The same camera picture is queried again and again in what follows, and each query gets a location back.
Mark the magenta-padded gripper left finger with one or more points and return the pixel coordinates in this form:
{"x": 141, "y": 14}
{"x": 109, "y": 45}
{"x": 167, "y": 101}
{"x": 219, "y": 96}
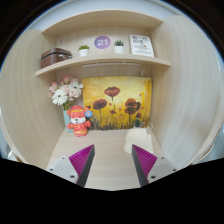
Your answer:
{"x": 63, "y": 168}

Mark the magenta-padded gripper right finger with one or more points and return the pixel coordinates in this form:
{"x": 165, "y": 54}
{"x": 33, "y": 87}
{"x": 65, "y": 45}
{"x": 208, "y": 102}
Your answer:
{"x": 161, "y": 167}

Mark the cream white towel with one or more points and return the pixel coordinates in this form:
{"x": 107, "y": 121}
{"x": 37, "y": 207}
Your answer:
{"x": 136, "y": 138}

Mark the red plush mouse toy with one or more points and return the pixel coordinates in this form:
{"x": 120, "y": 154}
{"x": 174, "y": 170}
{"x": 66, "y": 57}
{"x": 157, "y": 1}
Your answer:
{"x": 79, "y": 123}

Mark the light blue vase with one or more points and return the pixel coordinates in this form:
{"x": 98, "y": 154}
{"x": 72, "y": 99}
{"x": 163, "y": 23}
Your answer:
{"x": 66, "y": 120}

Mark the small plant in white pot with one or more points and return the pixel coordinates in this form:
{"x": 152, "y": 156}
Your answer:
{"x": 136, "y": 124}
{"x": 83, "y": 52}
{"x": 118, "y": 49}

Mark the pink and white flower bouquet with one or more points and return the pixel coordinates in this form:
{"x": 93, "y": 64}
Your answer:
{"x": 61, "y": 95}

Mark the poppy flower painting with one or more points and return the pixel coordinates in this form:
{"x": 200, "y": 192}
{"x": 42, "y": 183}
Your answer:
{"x": 116, "y": 100}

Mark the brown leather case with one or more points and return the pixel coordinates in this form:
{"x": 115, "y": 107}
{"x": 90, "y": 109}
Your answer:
{"x": 55, "y": 57}

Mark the wooden shelf board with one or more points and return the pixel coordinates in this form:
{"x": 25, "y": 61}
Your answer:
{"x": 100, "y": 60}

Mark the white printed card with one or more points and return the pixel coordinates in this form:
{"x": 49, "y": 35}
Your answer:
{"x": 141, "y": 46}

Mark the round purple sign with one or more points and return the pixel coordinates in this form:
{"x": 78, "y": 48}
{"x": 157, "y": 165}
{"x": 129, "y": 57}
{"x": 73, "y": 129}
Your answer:
{"x": 102, "y": 42}

